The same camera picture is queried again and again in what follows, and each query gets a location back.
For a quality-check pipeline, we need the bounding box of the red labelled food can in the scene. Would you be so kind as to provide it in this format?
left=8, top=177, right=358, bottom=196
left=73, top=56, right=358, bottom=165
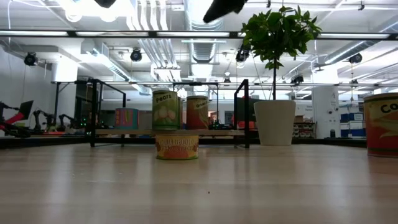
left=186, top=95, right=210, bottom=130

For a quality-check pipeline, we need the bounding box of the green pears can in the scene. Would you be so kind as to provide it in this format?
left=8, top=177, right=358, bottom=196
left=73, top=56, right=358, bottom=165
left=151, top=90, right=180, bottom=131

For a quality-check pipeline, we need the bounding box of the short yellow mushroom can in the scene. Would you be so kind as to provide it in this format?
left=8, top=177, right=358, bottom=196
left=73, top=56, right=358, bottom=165
left=155, top=134, right=200, bottom=161

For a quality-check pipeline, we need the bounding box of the pink and teal box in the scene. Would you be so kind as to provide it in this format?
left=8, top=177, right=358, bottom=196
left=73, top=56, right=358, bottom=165
left=114, top=107, right=139, bottom=130

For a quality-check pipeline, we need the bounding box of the red corn can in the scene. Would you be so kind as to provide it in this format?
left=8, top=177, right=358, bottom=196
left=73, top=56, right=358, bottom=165
left=363, top=92, right=398, bottom=158

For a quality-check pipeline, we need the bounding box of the black ceiling spotlight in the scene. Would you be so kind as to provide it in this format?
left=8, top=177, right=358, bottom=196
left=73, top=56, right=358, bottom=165
left=348, top=52, right=363, bottom=65
left=24, top=52, right=39, bottom=67
left=235, top=49, right=249, bottom=63
left=129, top=48, right=143, bottom=62

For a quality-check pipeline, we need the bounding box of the green leafy plant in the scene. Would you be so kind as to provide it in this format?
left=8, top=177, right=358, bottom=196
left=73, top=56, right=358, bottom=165
left=239, top=5, right=323, bottom=101

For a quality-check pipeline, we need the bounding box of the white plant pot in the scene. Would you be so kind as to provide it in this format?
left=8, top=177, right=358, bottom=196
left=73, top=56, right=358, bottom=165
left=253, top=100, right=297, bottom=146

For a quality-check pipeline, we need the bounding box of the blue storage bin stack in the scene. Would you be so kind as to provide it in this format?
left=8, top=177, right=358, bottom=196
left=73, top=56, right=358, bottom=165
left=340, top=112, right=367, bottom=138

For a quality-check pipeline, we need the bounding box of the black background monitor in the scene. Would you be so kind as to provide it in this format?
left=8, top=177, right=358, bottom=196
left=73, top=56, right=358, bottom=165
left=17, top=100, right=34, bottom=121

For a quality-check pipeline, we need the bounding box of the wooden shelf with black frame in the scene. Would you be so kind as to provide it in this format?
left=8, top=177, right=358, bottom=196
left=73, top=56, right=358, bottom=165
left=89, top=78, right=251, bottom=149

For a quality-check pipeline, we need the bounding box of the black aluminium table frame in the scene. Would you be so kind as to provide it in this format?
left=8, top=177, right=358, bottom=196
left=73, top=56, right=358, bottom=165
left=0, top=136, right=398, bottom=149

